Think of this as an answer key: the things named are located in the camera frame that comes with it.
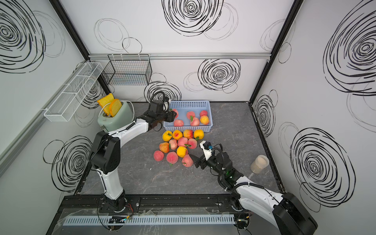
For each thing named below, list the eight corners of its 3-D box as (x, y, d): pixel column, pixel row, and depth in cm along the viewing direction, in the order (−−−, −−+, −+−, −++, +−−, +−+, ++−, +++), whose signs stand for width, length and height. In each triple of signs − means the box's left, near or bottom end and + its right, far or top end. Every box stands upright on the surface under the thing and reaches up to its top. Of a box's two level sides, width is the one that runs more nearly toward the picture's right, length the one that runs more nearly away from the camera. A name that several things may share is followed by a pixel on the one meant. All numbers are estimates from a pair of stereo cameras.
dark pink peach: (154, 162, 90) (152, 158, 87) (155, 153, 94) (154, 150, 90) (163, 162, 90) (162, 158, 87) (164, 153, 94) (163, 150, 90)
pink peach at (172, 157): (167, 164, 89) (166, 160, 84) (168, 155, 92) (167, 151, 88) (178, 164, 89) (177, 160, 84) (178, 155, 92) (178, 151, 88)
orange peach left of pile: (159, 152, 92) (158, 151, 90) (160, 143, 96) (159, 142, 94) (168, 153, 92) (168, 151, 90) (169, 144, 96) (169, 142, 94)
